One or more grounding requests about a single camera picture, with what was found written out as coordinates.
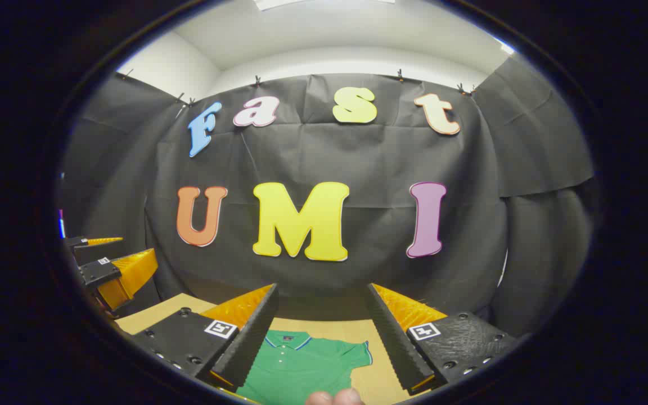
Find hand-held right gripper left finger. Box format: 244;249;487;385
132;283;280;394

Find ceiling light panel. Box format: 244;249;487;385
254;0;313;11

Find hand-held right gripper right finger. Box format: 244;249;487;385
364;283;523;395

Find green T-shirt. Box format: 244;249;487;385
237;330;374;405

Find black backdrop cloth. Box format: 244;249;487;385
57;53;603;338

